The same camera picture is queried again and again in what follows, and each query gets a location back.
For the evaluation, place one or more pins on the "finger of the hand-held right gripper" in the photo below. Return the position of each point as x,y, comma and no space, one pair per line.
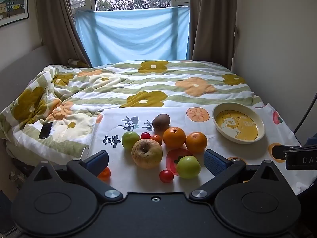
309,141
278,151

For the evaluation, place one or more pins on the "large yellow wrinkled apple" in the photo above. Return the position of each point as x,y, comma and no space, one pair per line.
146,154

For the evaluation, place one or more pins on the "white fruit print cloth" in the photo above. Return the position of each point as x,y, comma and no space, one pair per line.
118,158

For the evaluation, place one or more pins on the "yellow duck print bowl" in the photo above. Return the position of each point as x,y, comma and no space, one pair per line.
237,125

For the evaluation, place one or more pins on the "framed houses wall poster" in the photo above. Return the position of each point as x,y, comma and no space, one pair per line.
12,2

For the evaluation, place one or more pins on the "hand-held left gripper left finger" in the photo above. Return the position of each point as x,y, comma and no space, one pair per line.
99,160

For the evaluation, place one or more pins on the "large orange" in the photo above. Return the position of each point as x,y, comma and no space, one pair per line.
174,137
196,142

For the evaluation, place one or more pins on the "grey bed headboard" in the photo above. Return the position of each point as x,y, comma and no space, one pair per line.
22,67

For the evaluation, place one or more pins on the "floral striped blanket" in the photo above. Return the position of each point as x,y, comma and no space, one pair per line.
153,84

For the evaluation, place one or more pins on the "floral pillow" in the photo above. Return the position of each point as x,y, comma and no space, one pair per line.
78,63

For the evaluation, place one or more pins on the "black smartphone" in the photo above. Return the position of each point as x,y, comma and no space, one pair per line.
45,130

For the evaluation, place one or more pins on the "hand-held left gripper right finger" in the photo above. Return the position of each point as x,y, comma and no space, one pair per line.
213,163

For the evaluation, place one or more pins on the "light blue hanging cloth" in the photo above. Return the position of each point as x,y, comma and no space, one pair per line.
133,36

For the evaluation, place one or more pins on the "small mandarin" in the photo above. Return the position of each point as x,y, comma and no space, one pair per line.
156,139

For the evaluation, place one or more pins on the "small orange tomato edge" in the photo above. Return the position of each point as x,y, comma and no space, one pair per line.
105,174

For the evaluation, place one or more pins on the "red cherry tomato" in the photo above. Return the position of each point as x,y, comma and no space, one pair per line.
145,135
166,176

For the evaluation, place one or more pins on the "green apple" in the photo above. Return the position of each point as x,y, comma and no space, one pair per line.
188,167
130,140

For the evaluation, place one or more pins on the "brown kiwi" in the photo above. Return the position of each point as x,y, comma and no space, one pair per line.
161,122

